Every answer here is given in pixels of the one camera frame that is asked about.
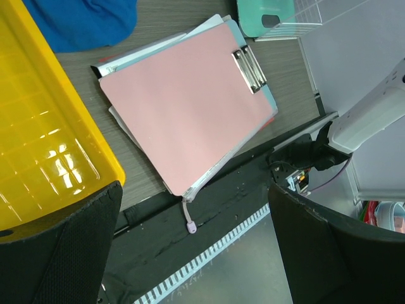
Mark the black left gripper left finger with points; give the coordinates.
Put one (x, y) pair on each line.
(61, 257)

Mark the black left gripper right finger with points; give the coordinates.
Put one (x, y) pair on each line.
(330, 257)

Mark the blue tank top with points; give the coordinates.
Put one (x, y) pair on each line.
(72, 26)

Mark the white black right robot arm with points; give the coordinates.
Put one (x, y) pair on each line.
(339, 138)

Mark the yellow plastic tray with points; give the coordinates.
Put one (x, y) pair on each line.
(52, 152)

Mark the light blue clipboard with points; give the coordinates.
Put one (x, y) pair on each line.
(244, 57)

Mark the pink clipboard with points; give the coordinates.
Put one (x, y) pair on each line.
(186, 111)

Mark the white slotted cable duct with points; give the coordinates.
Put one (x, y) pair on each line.
(191, 271)

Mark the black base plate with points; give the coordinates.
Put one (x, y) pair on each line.
(153, 239)

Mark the white wire shelf rack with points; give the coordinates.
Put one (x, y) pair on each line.
(311, 18)

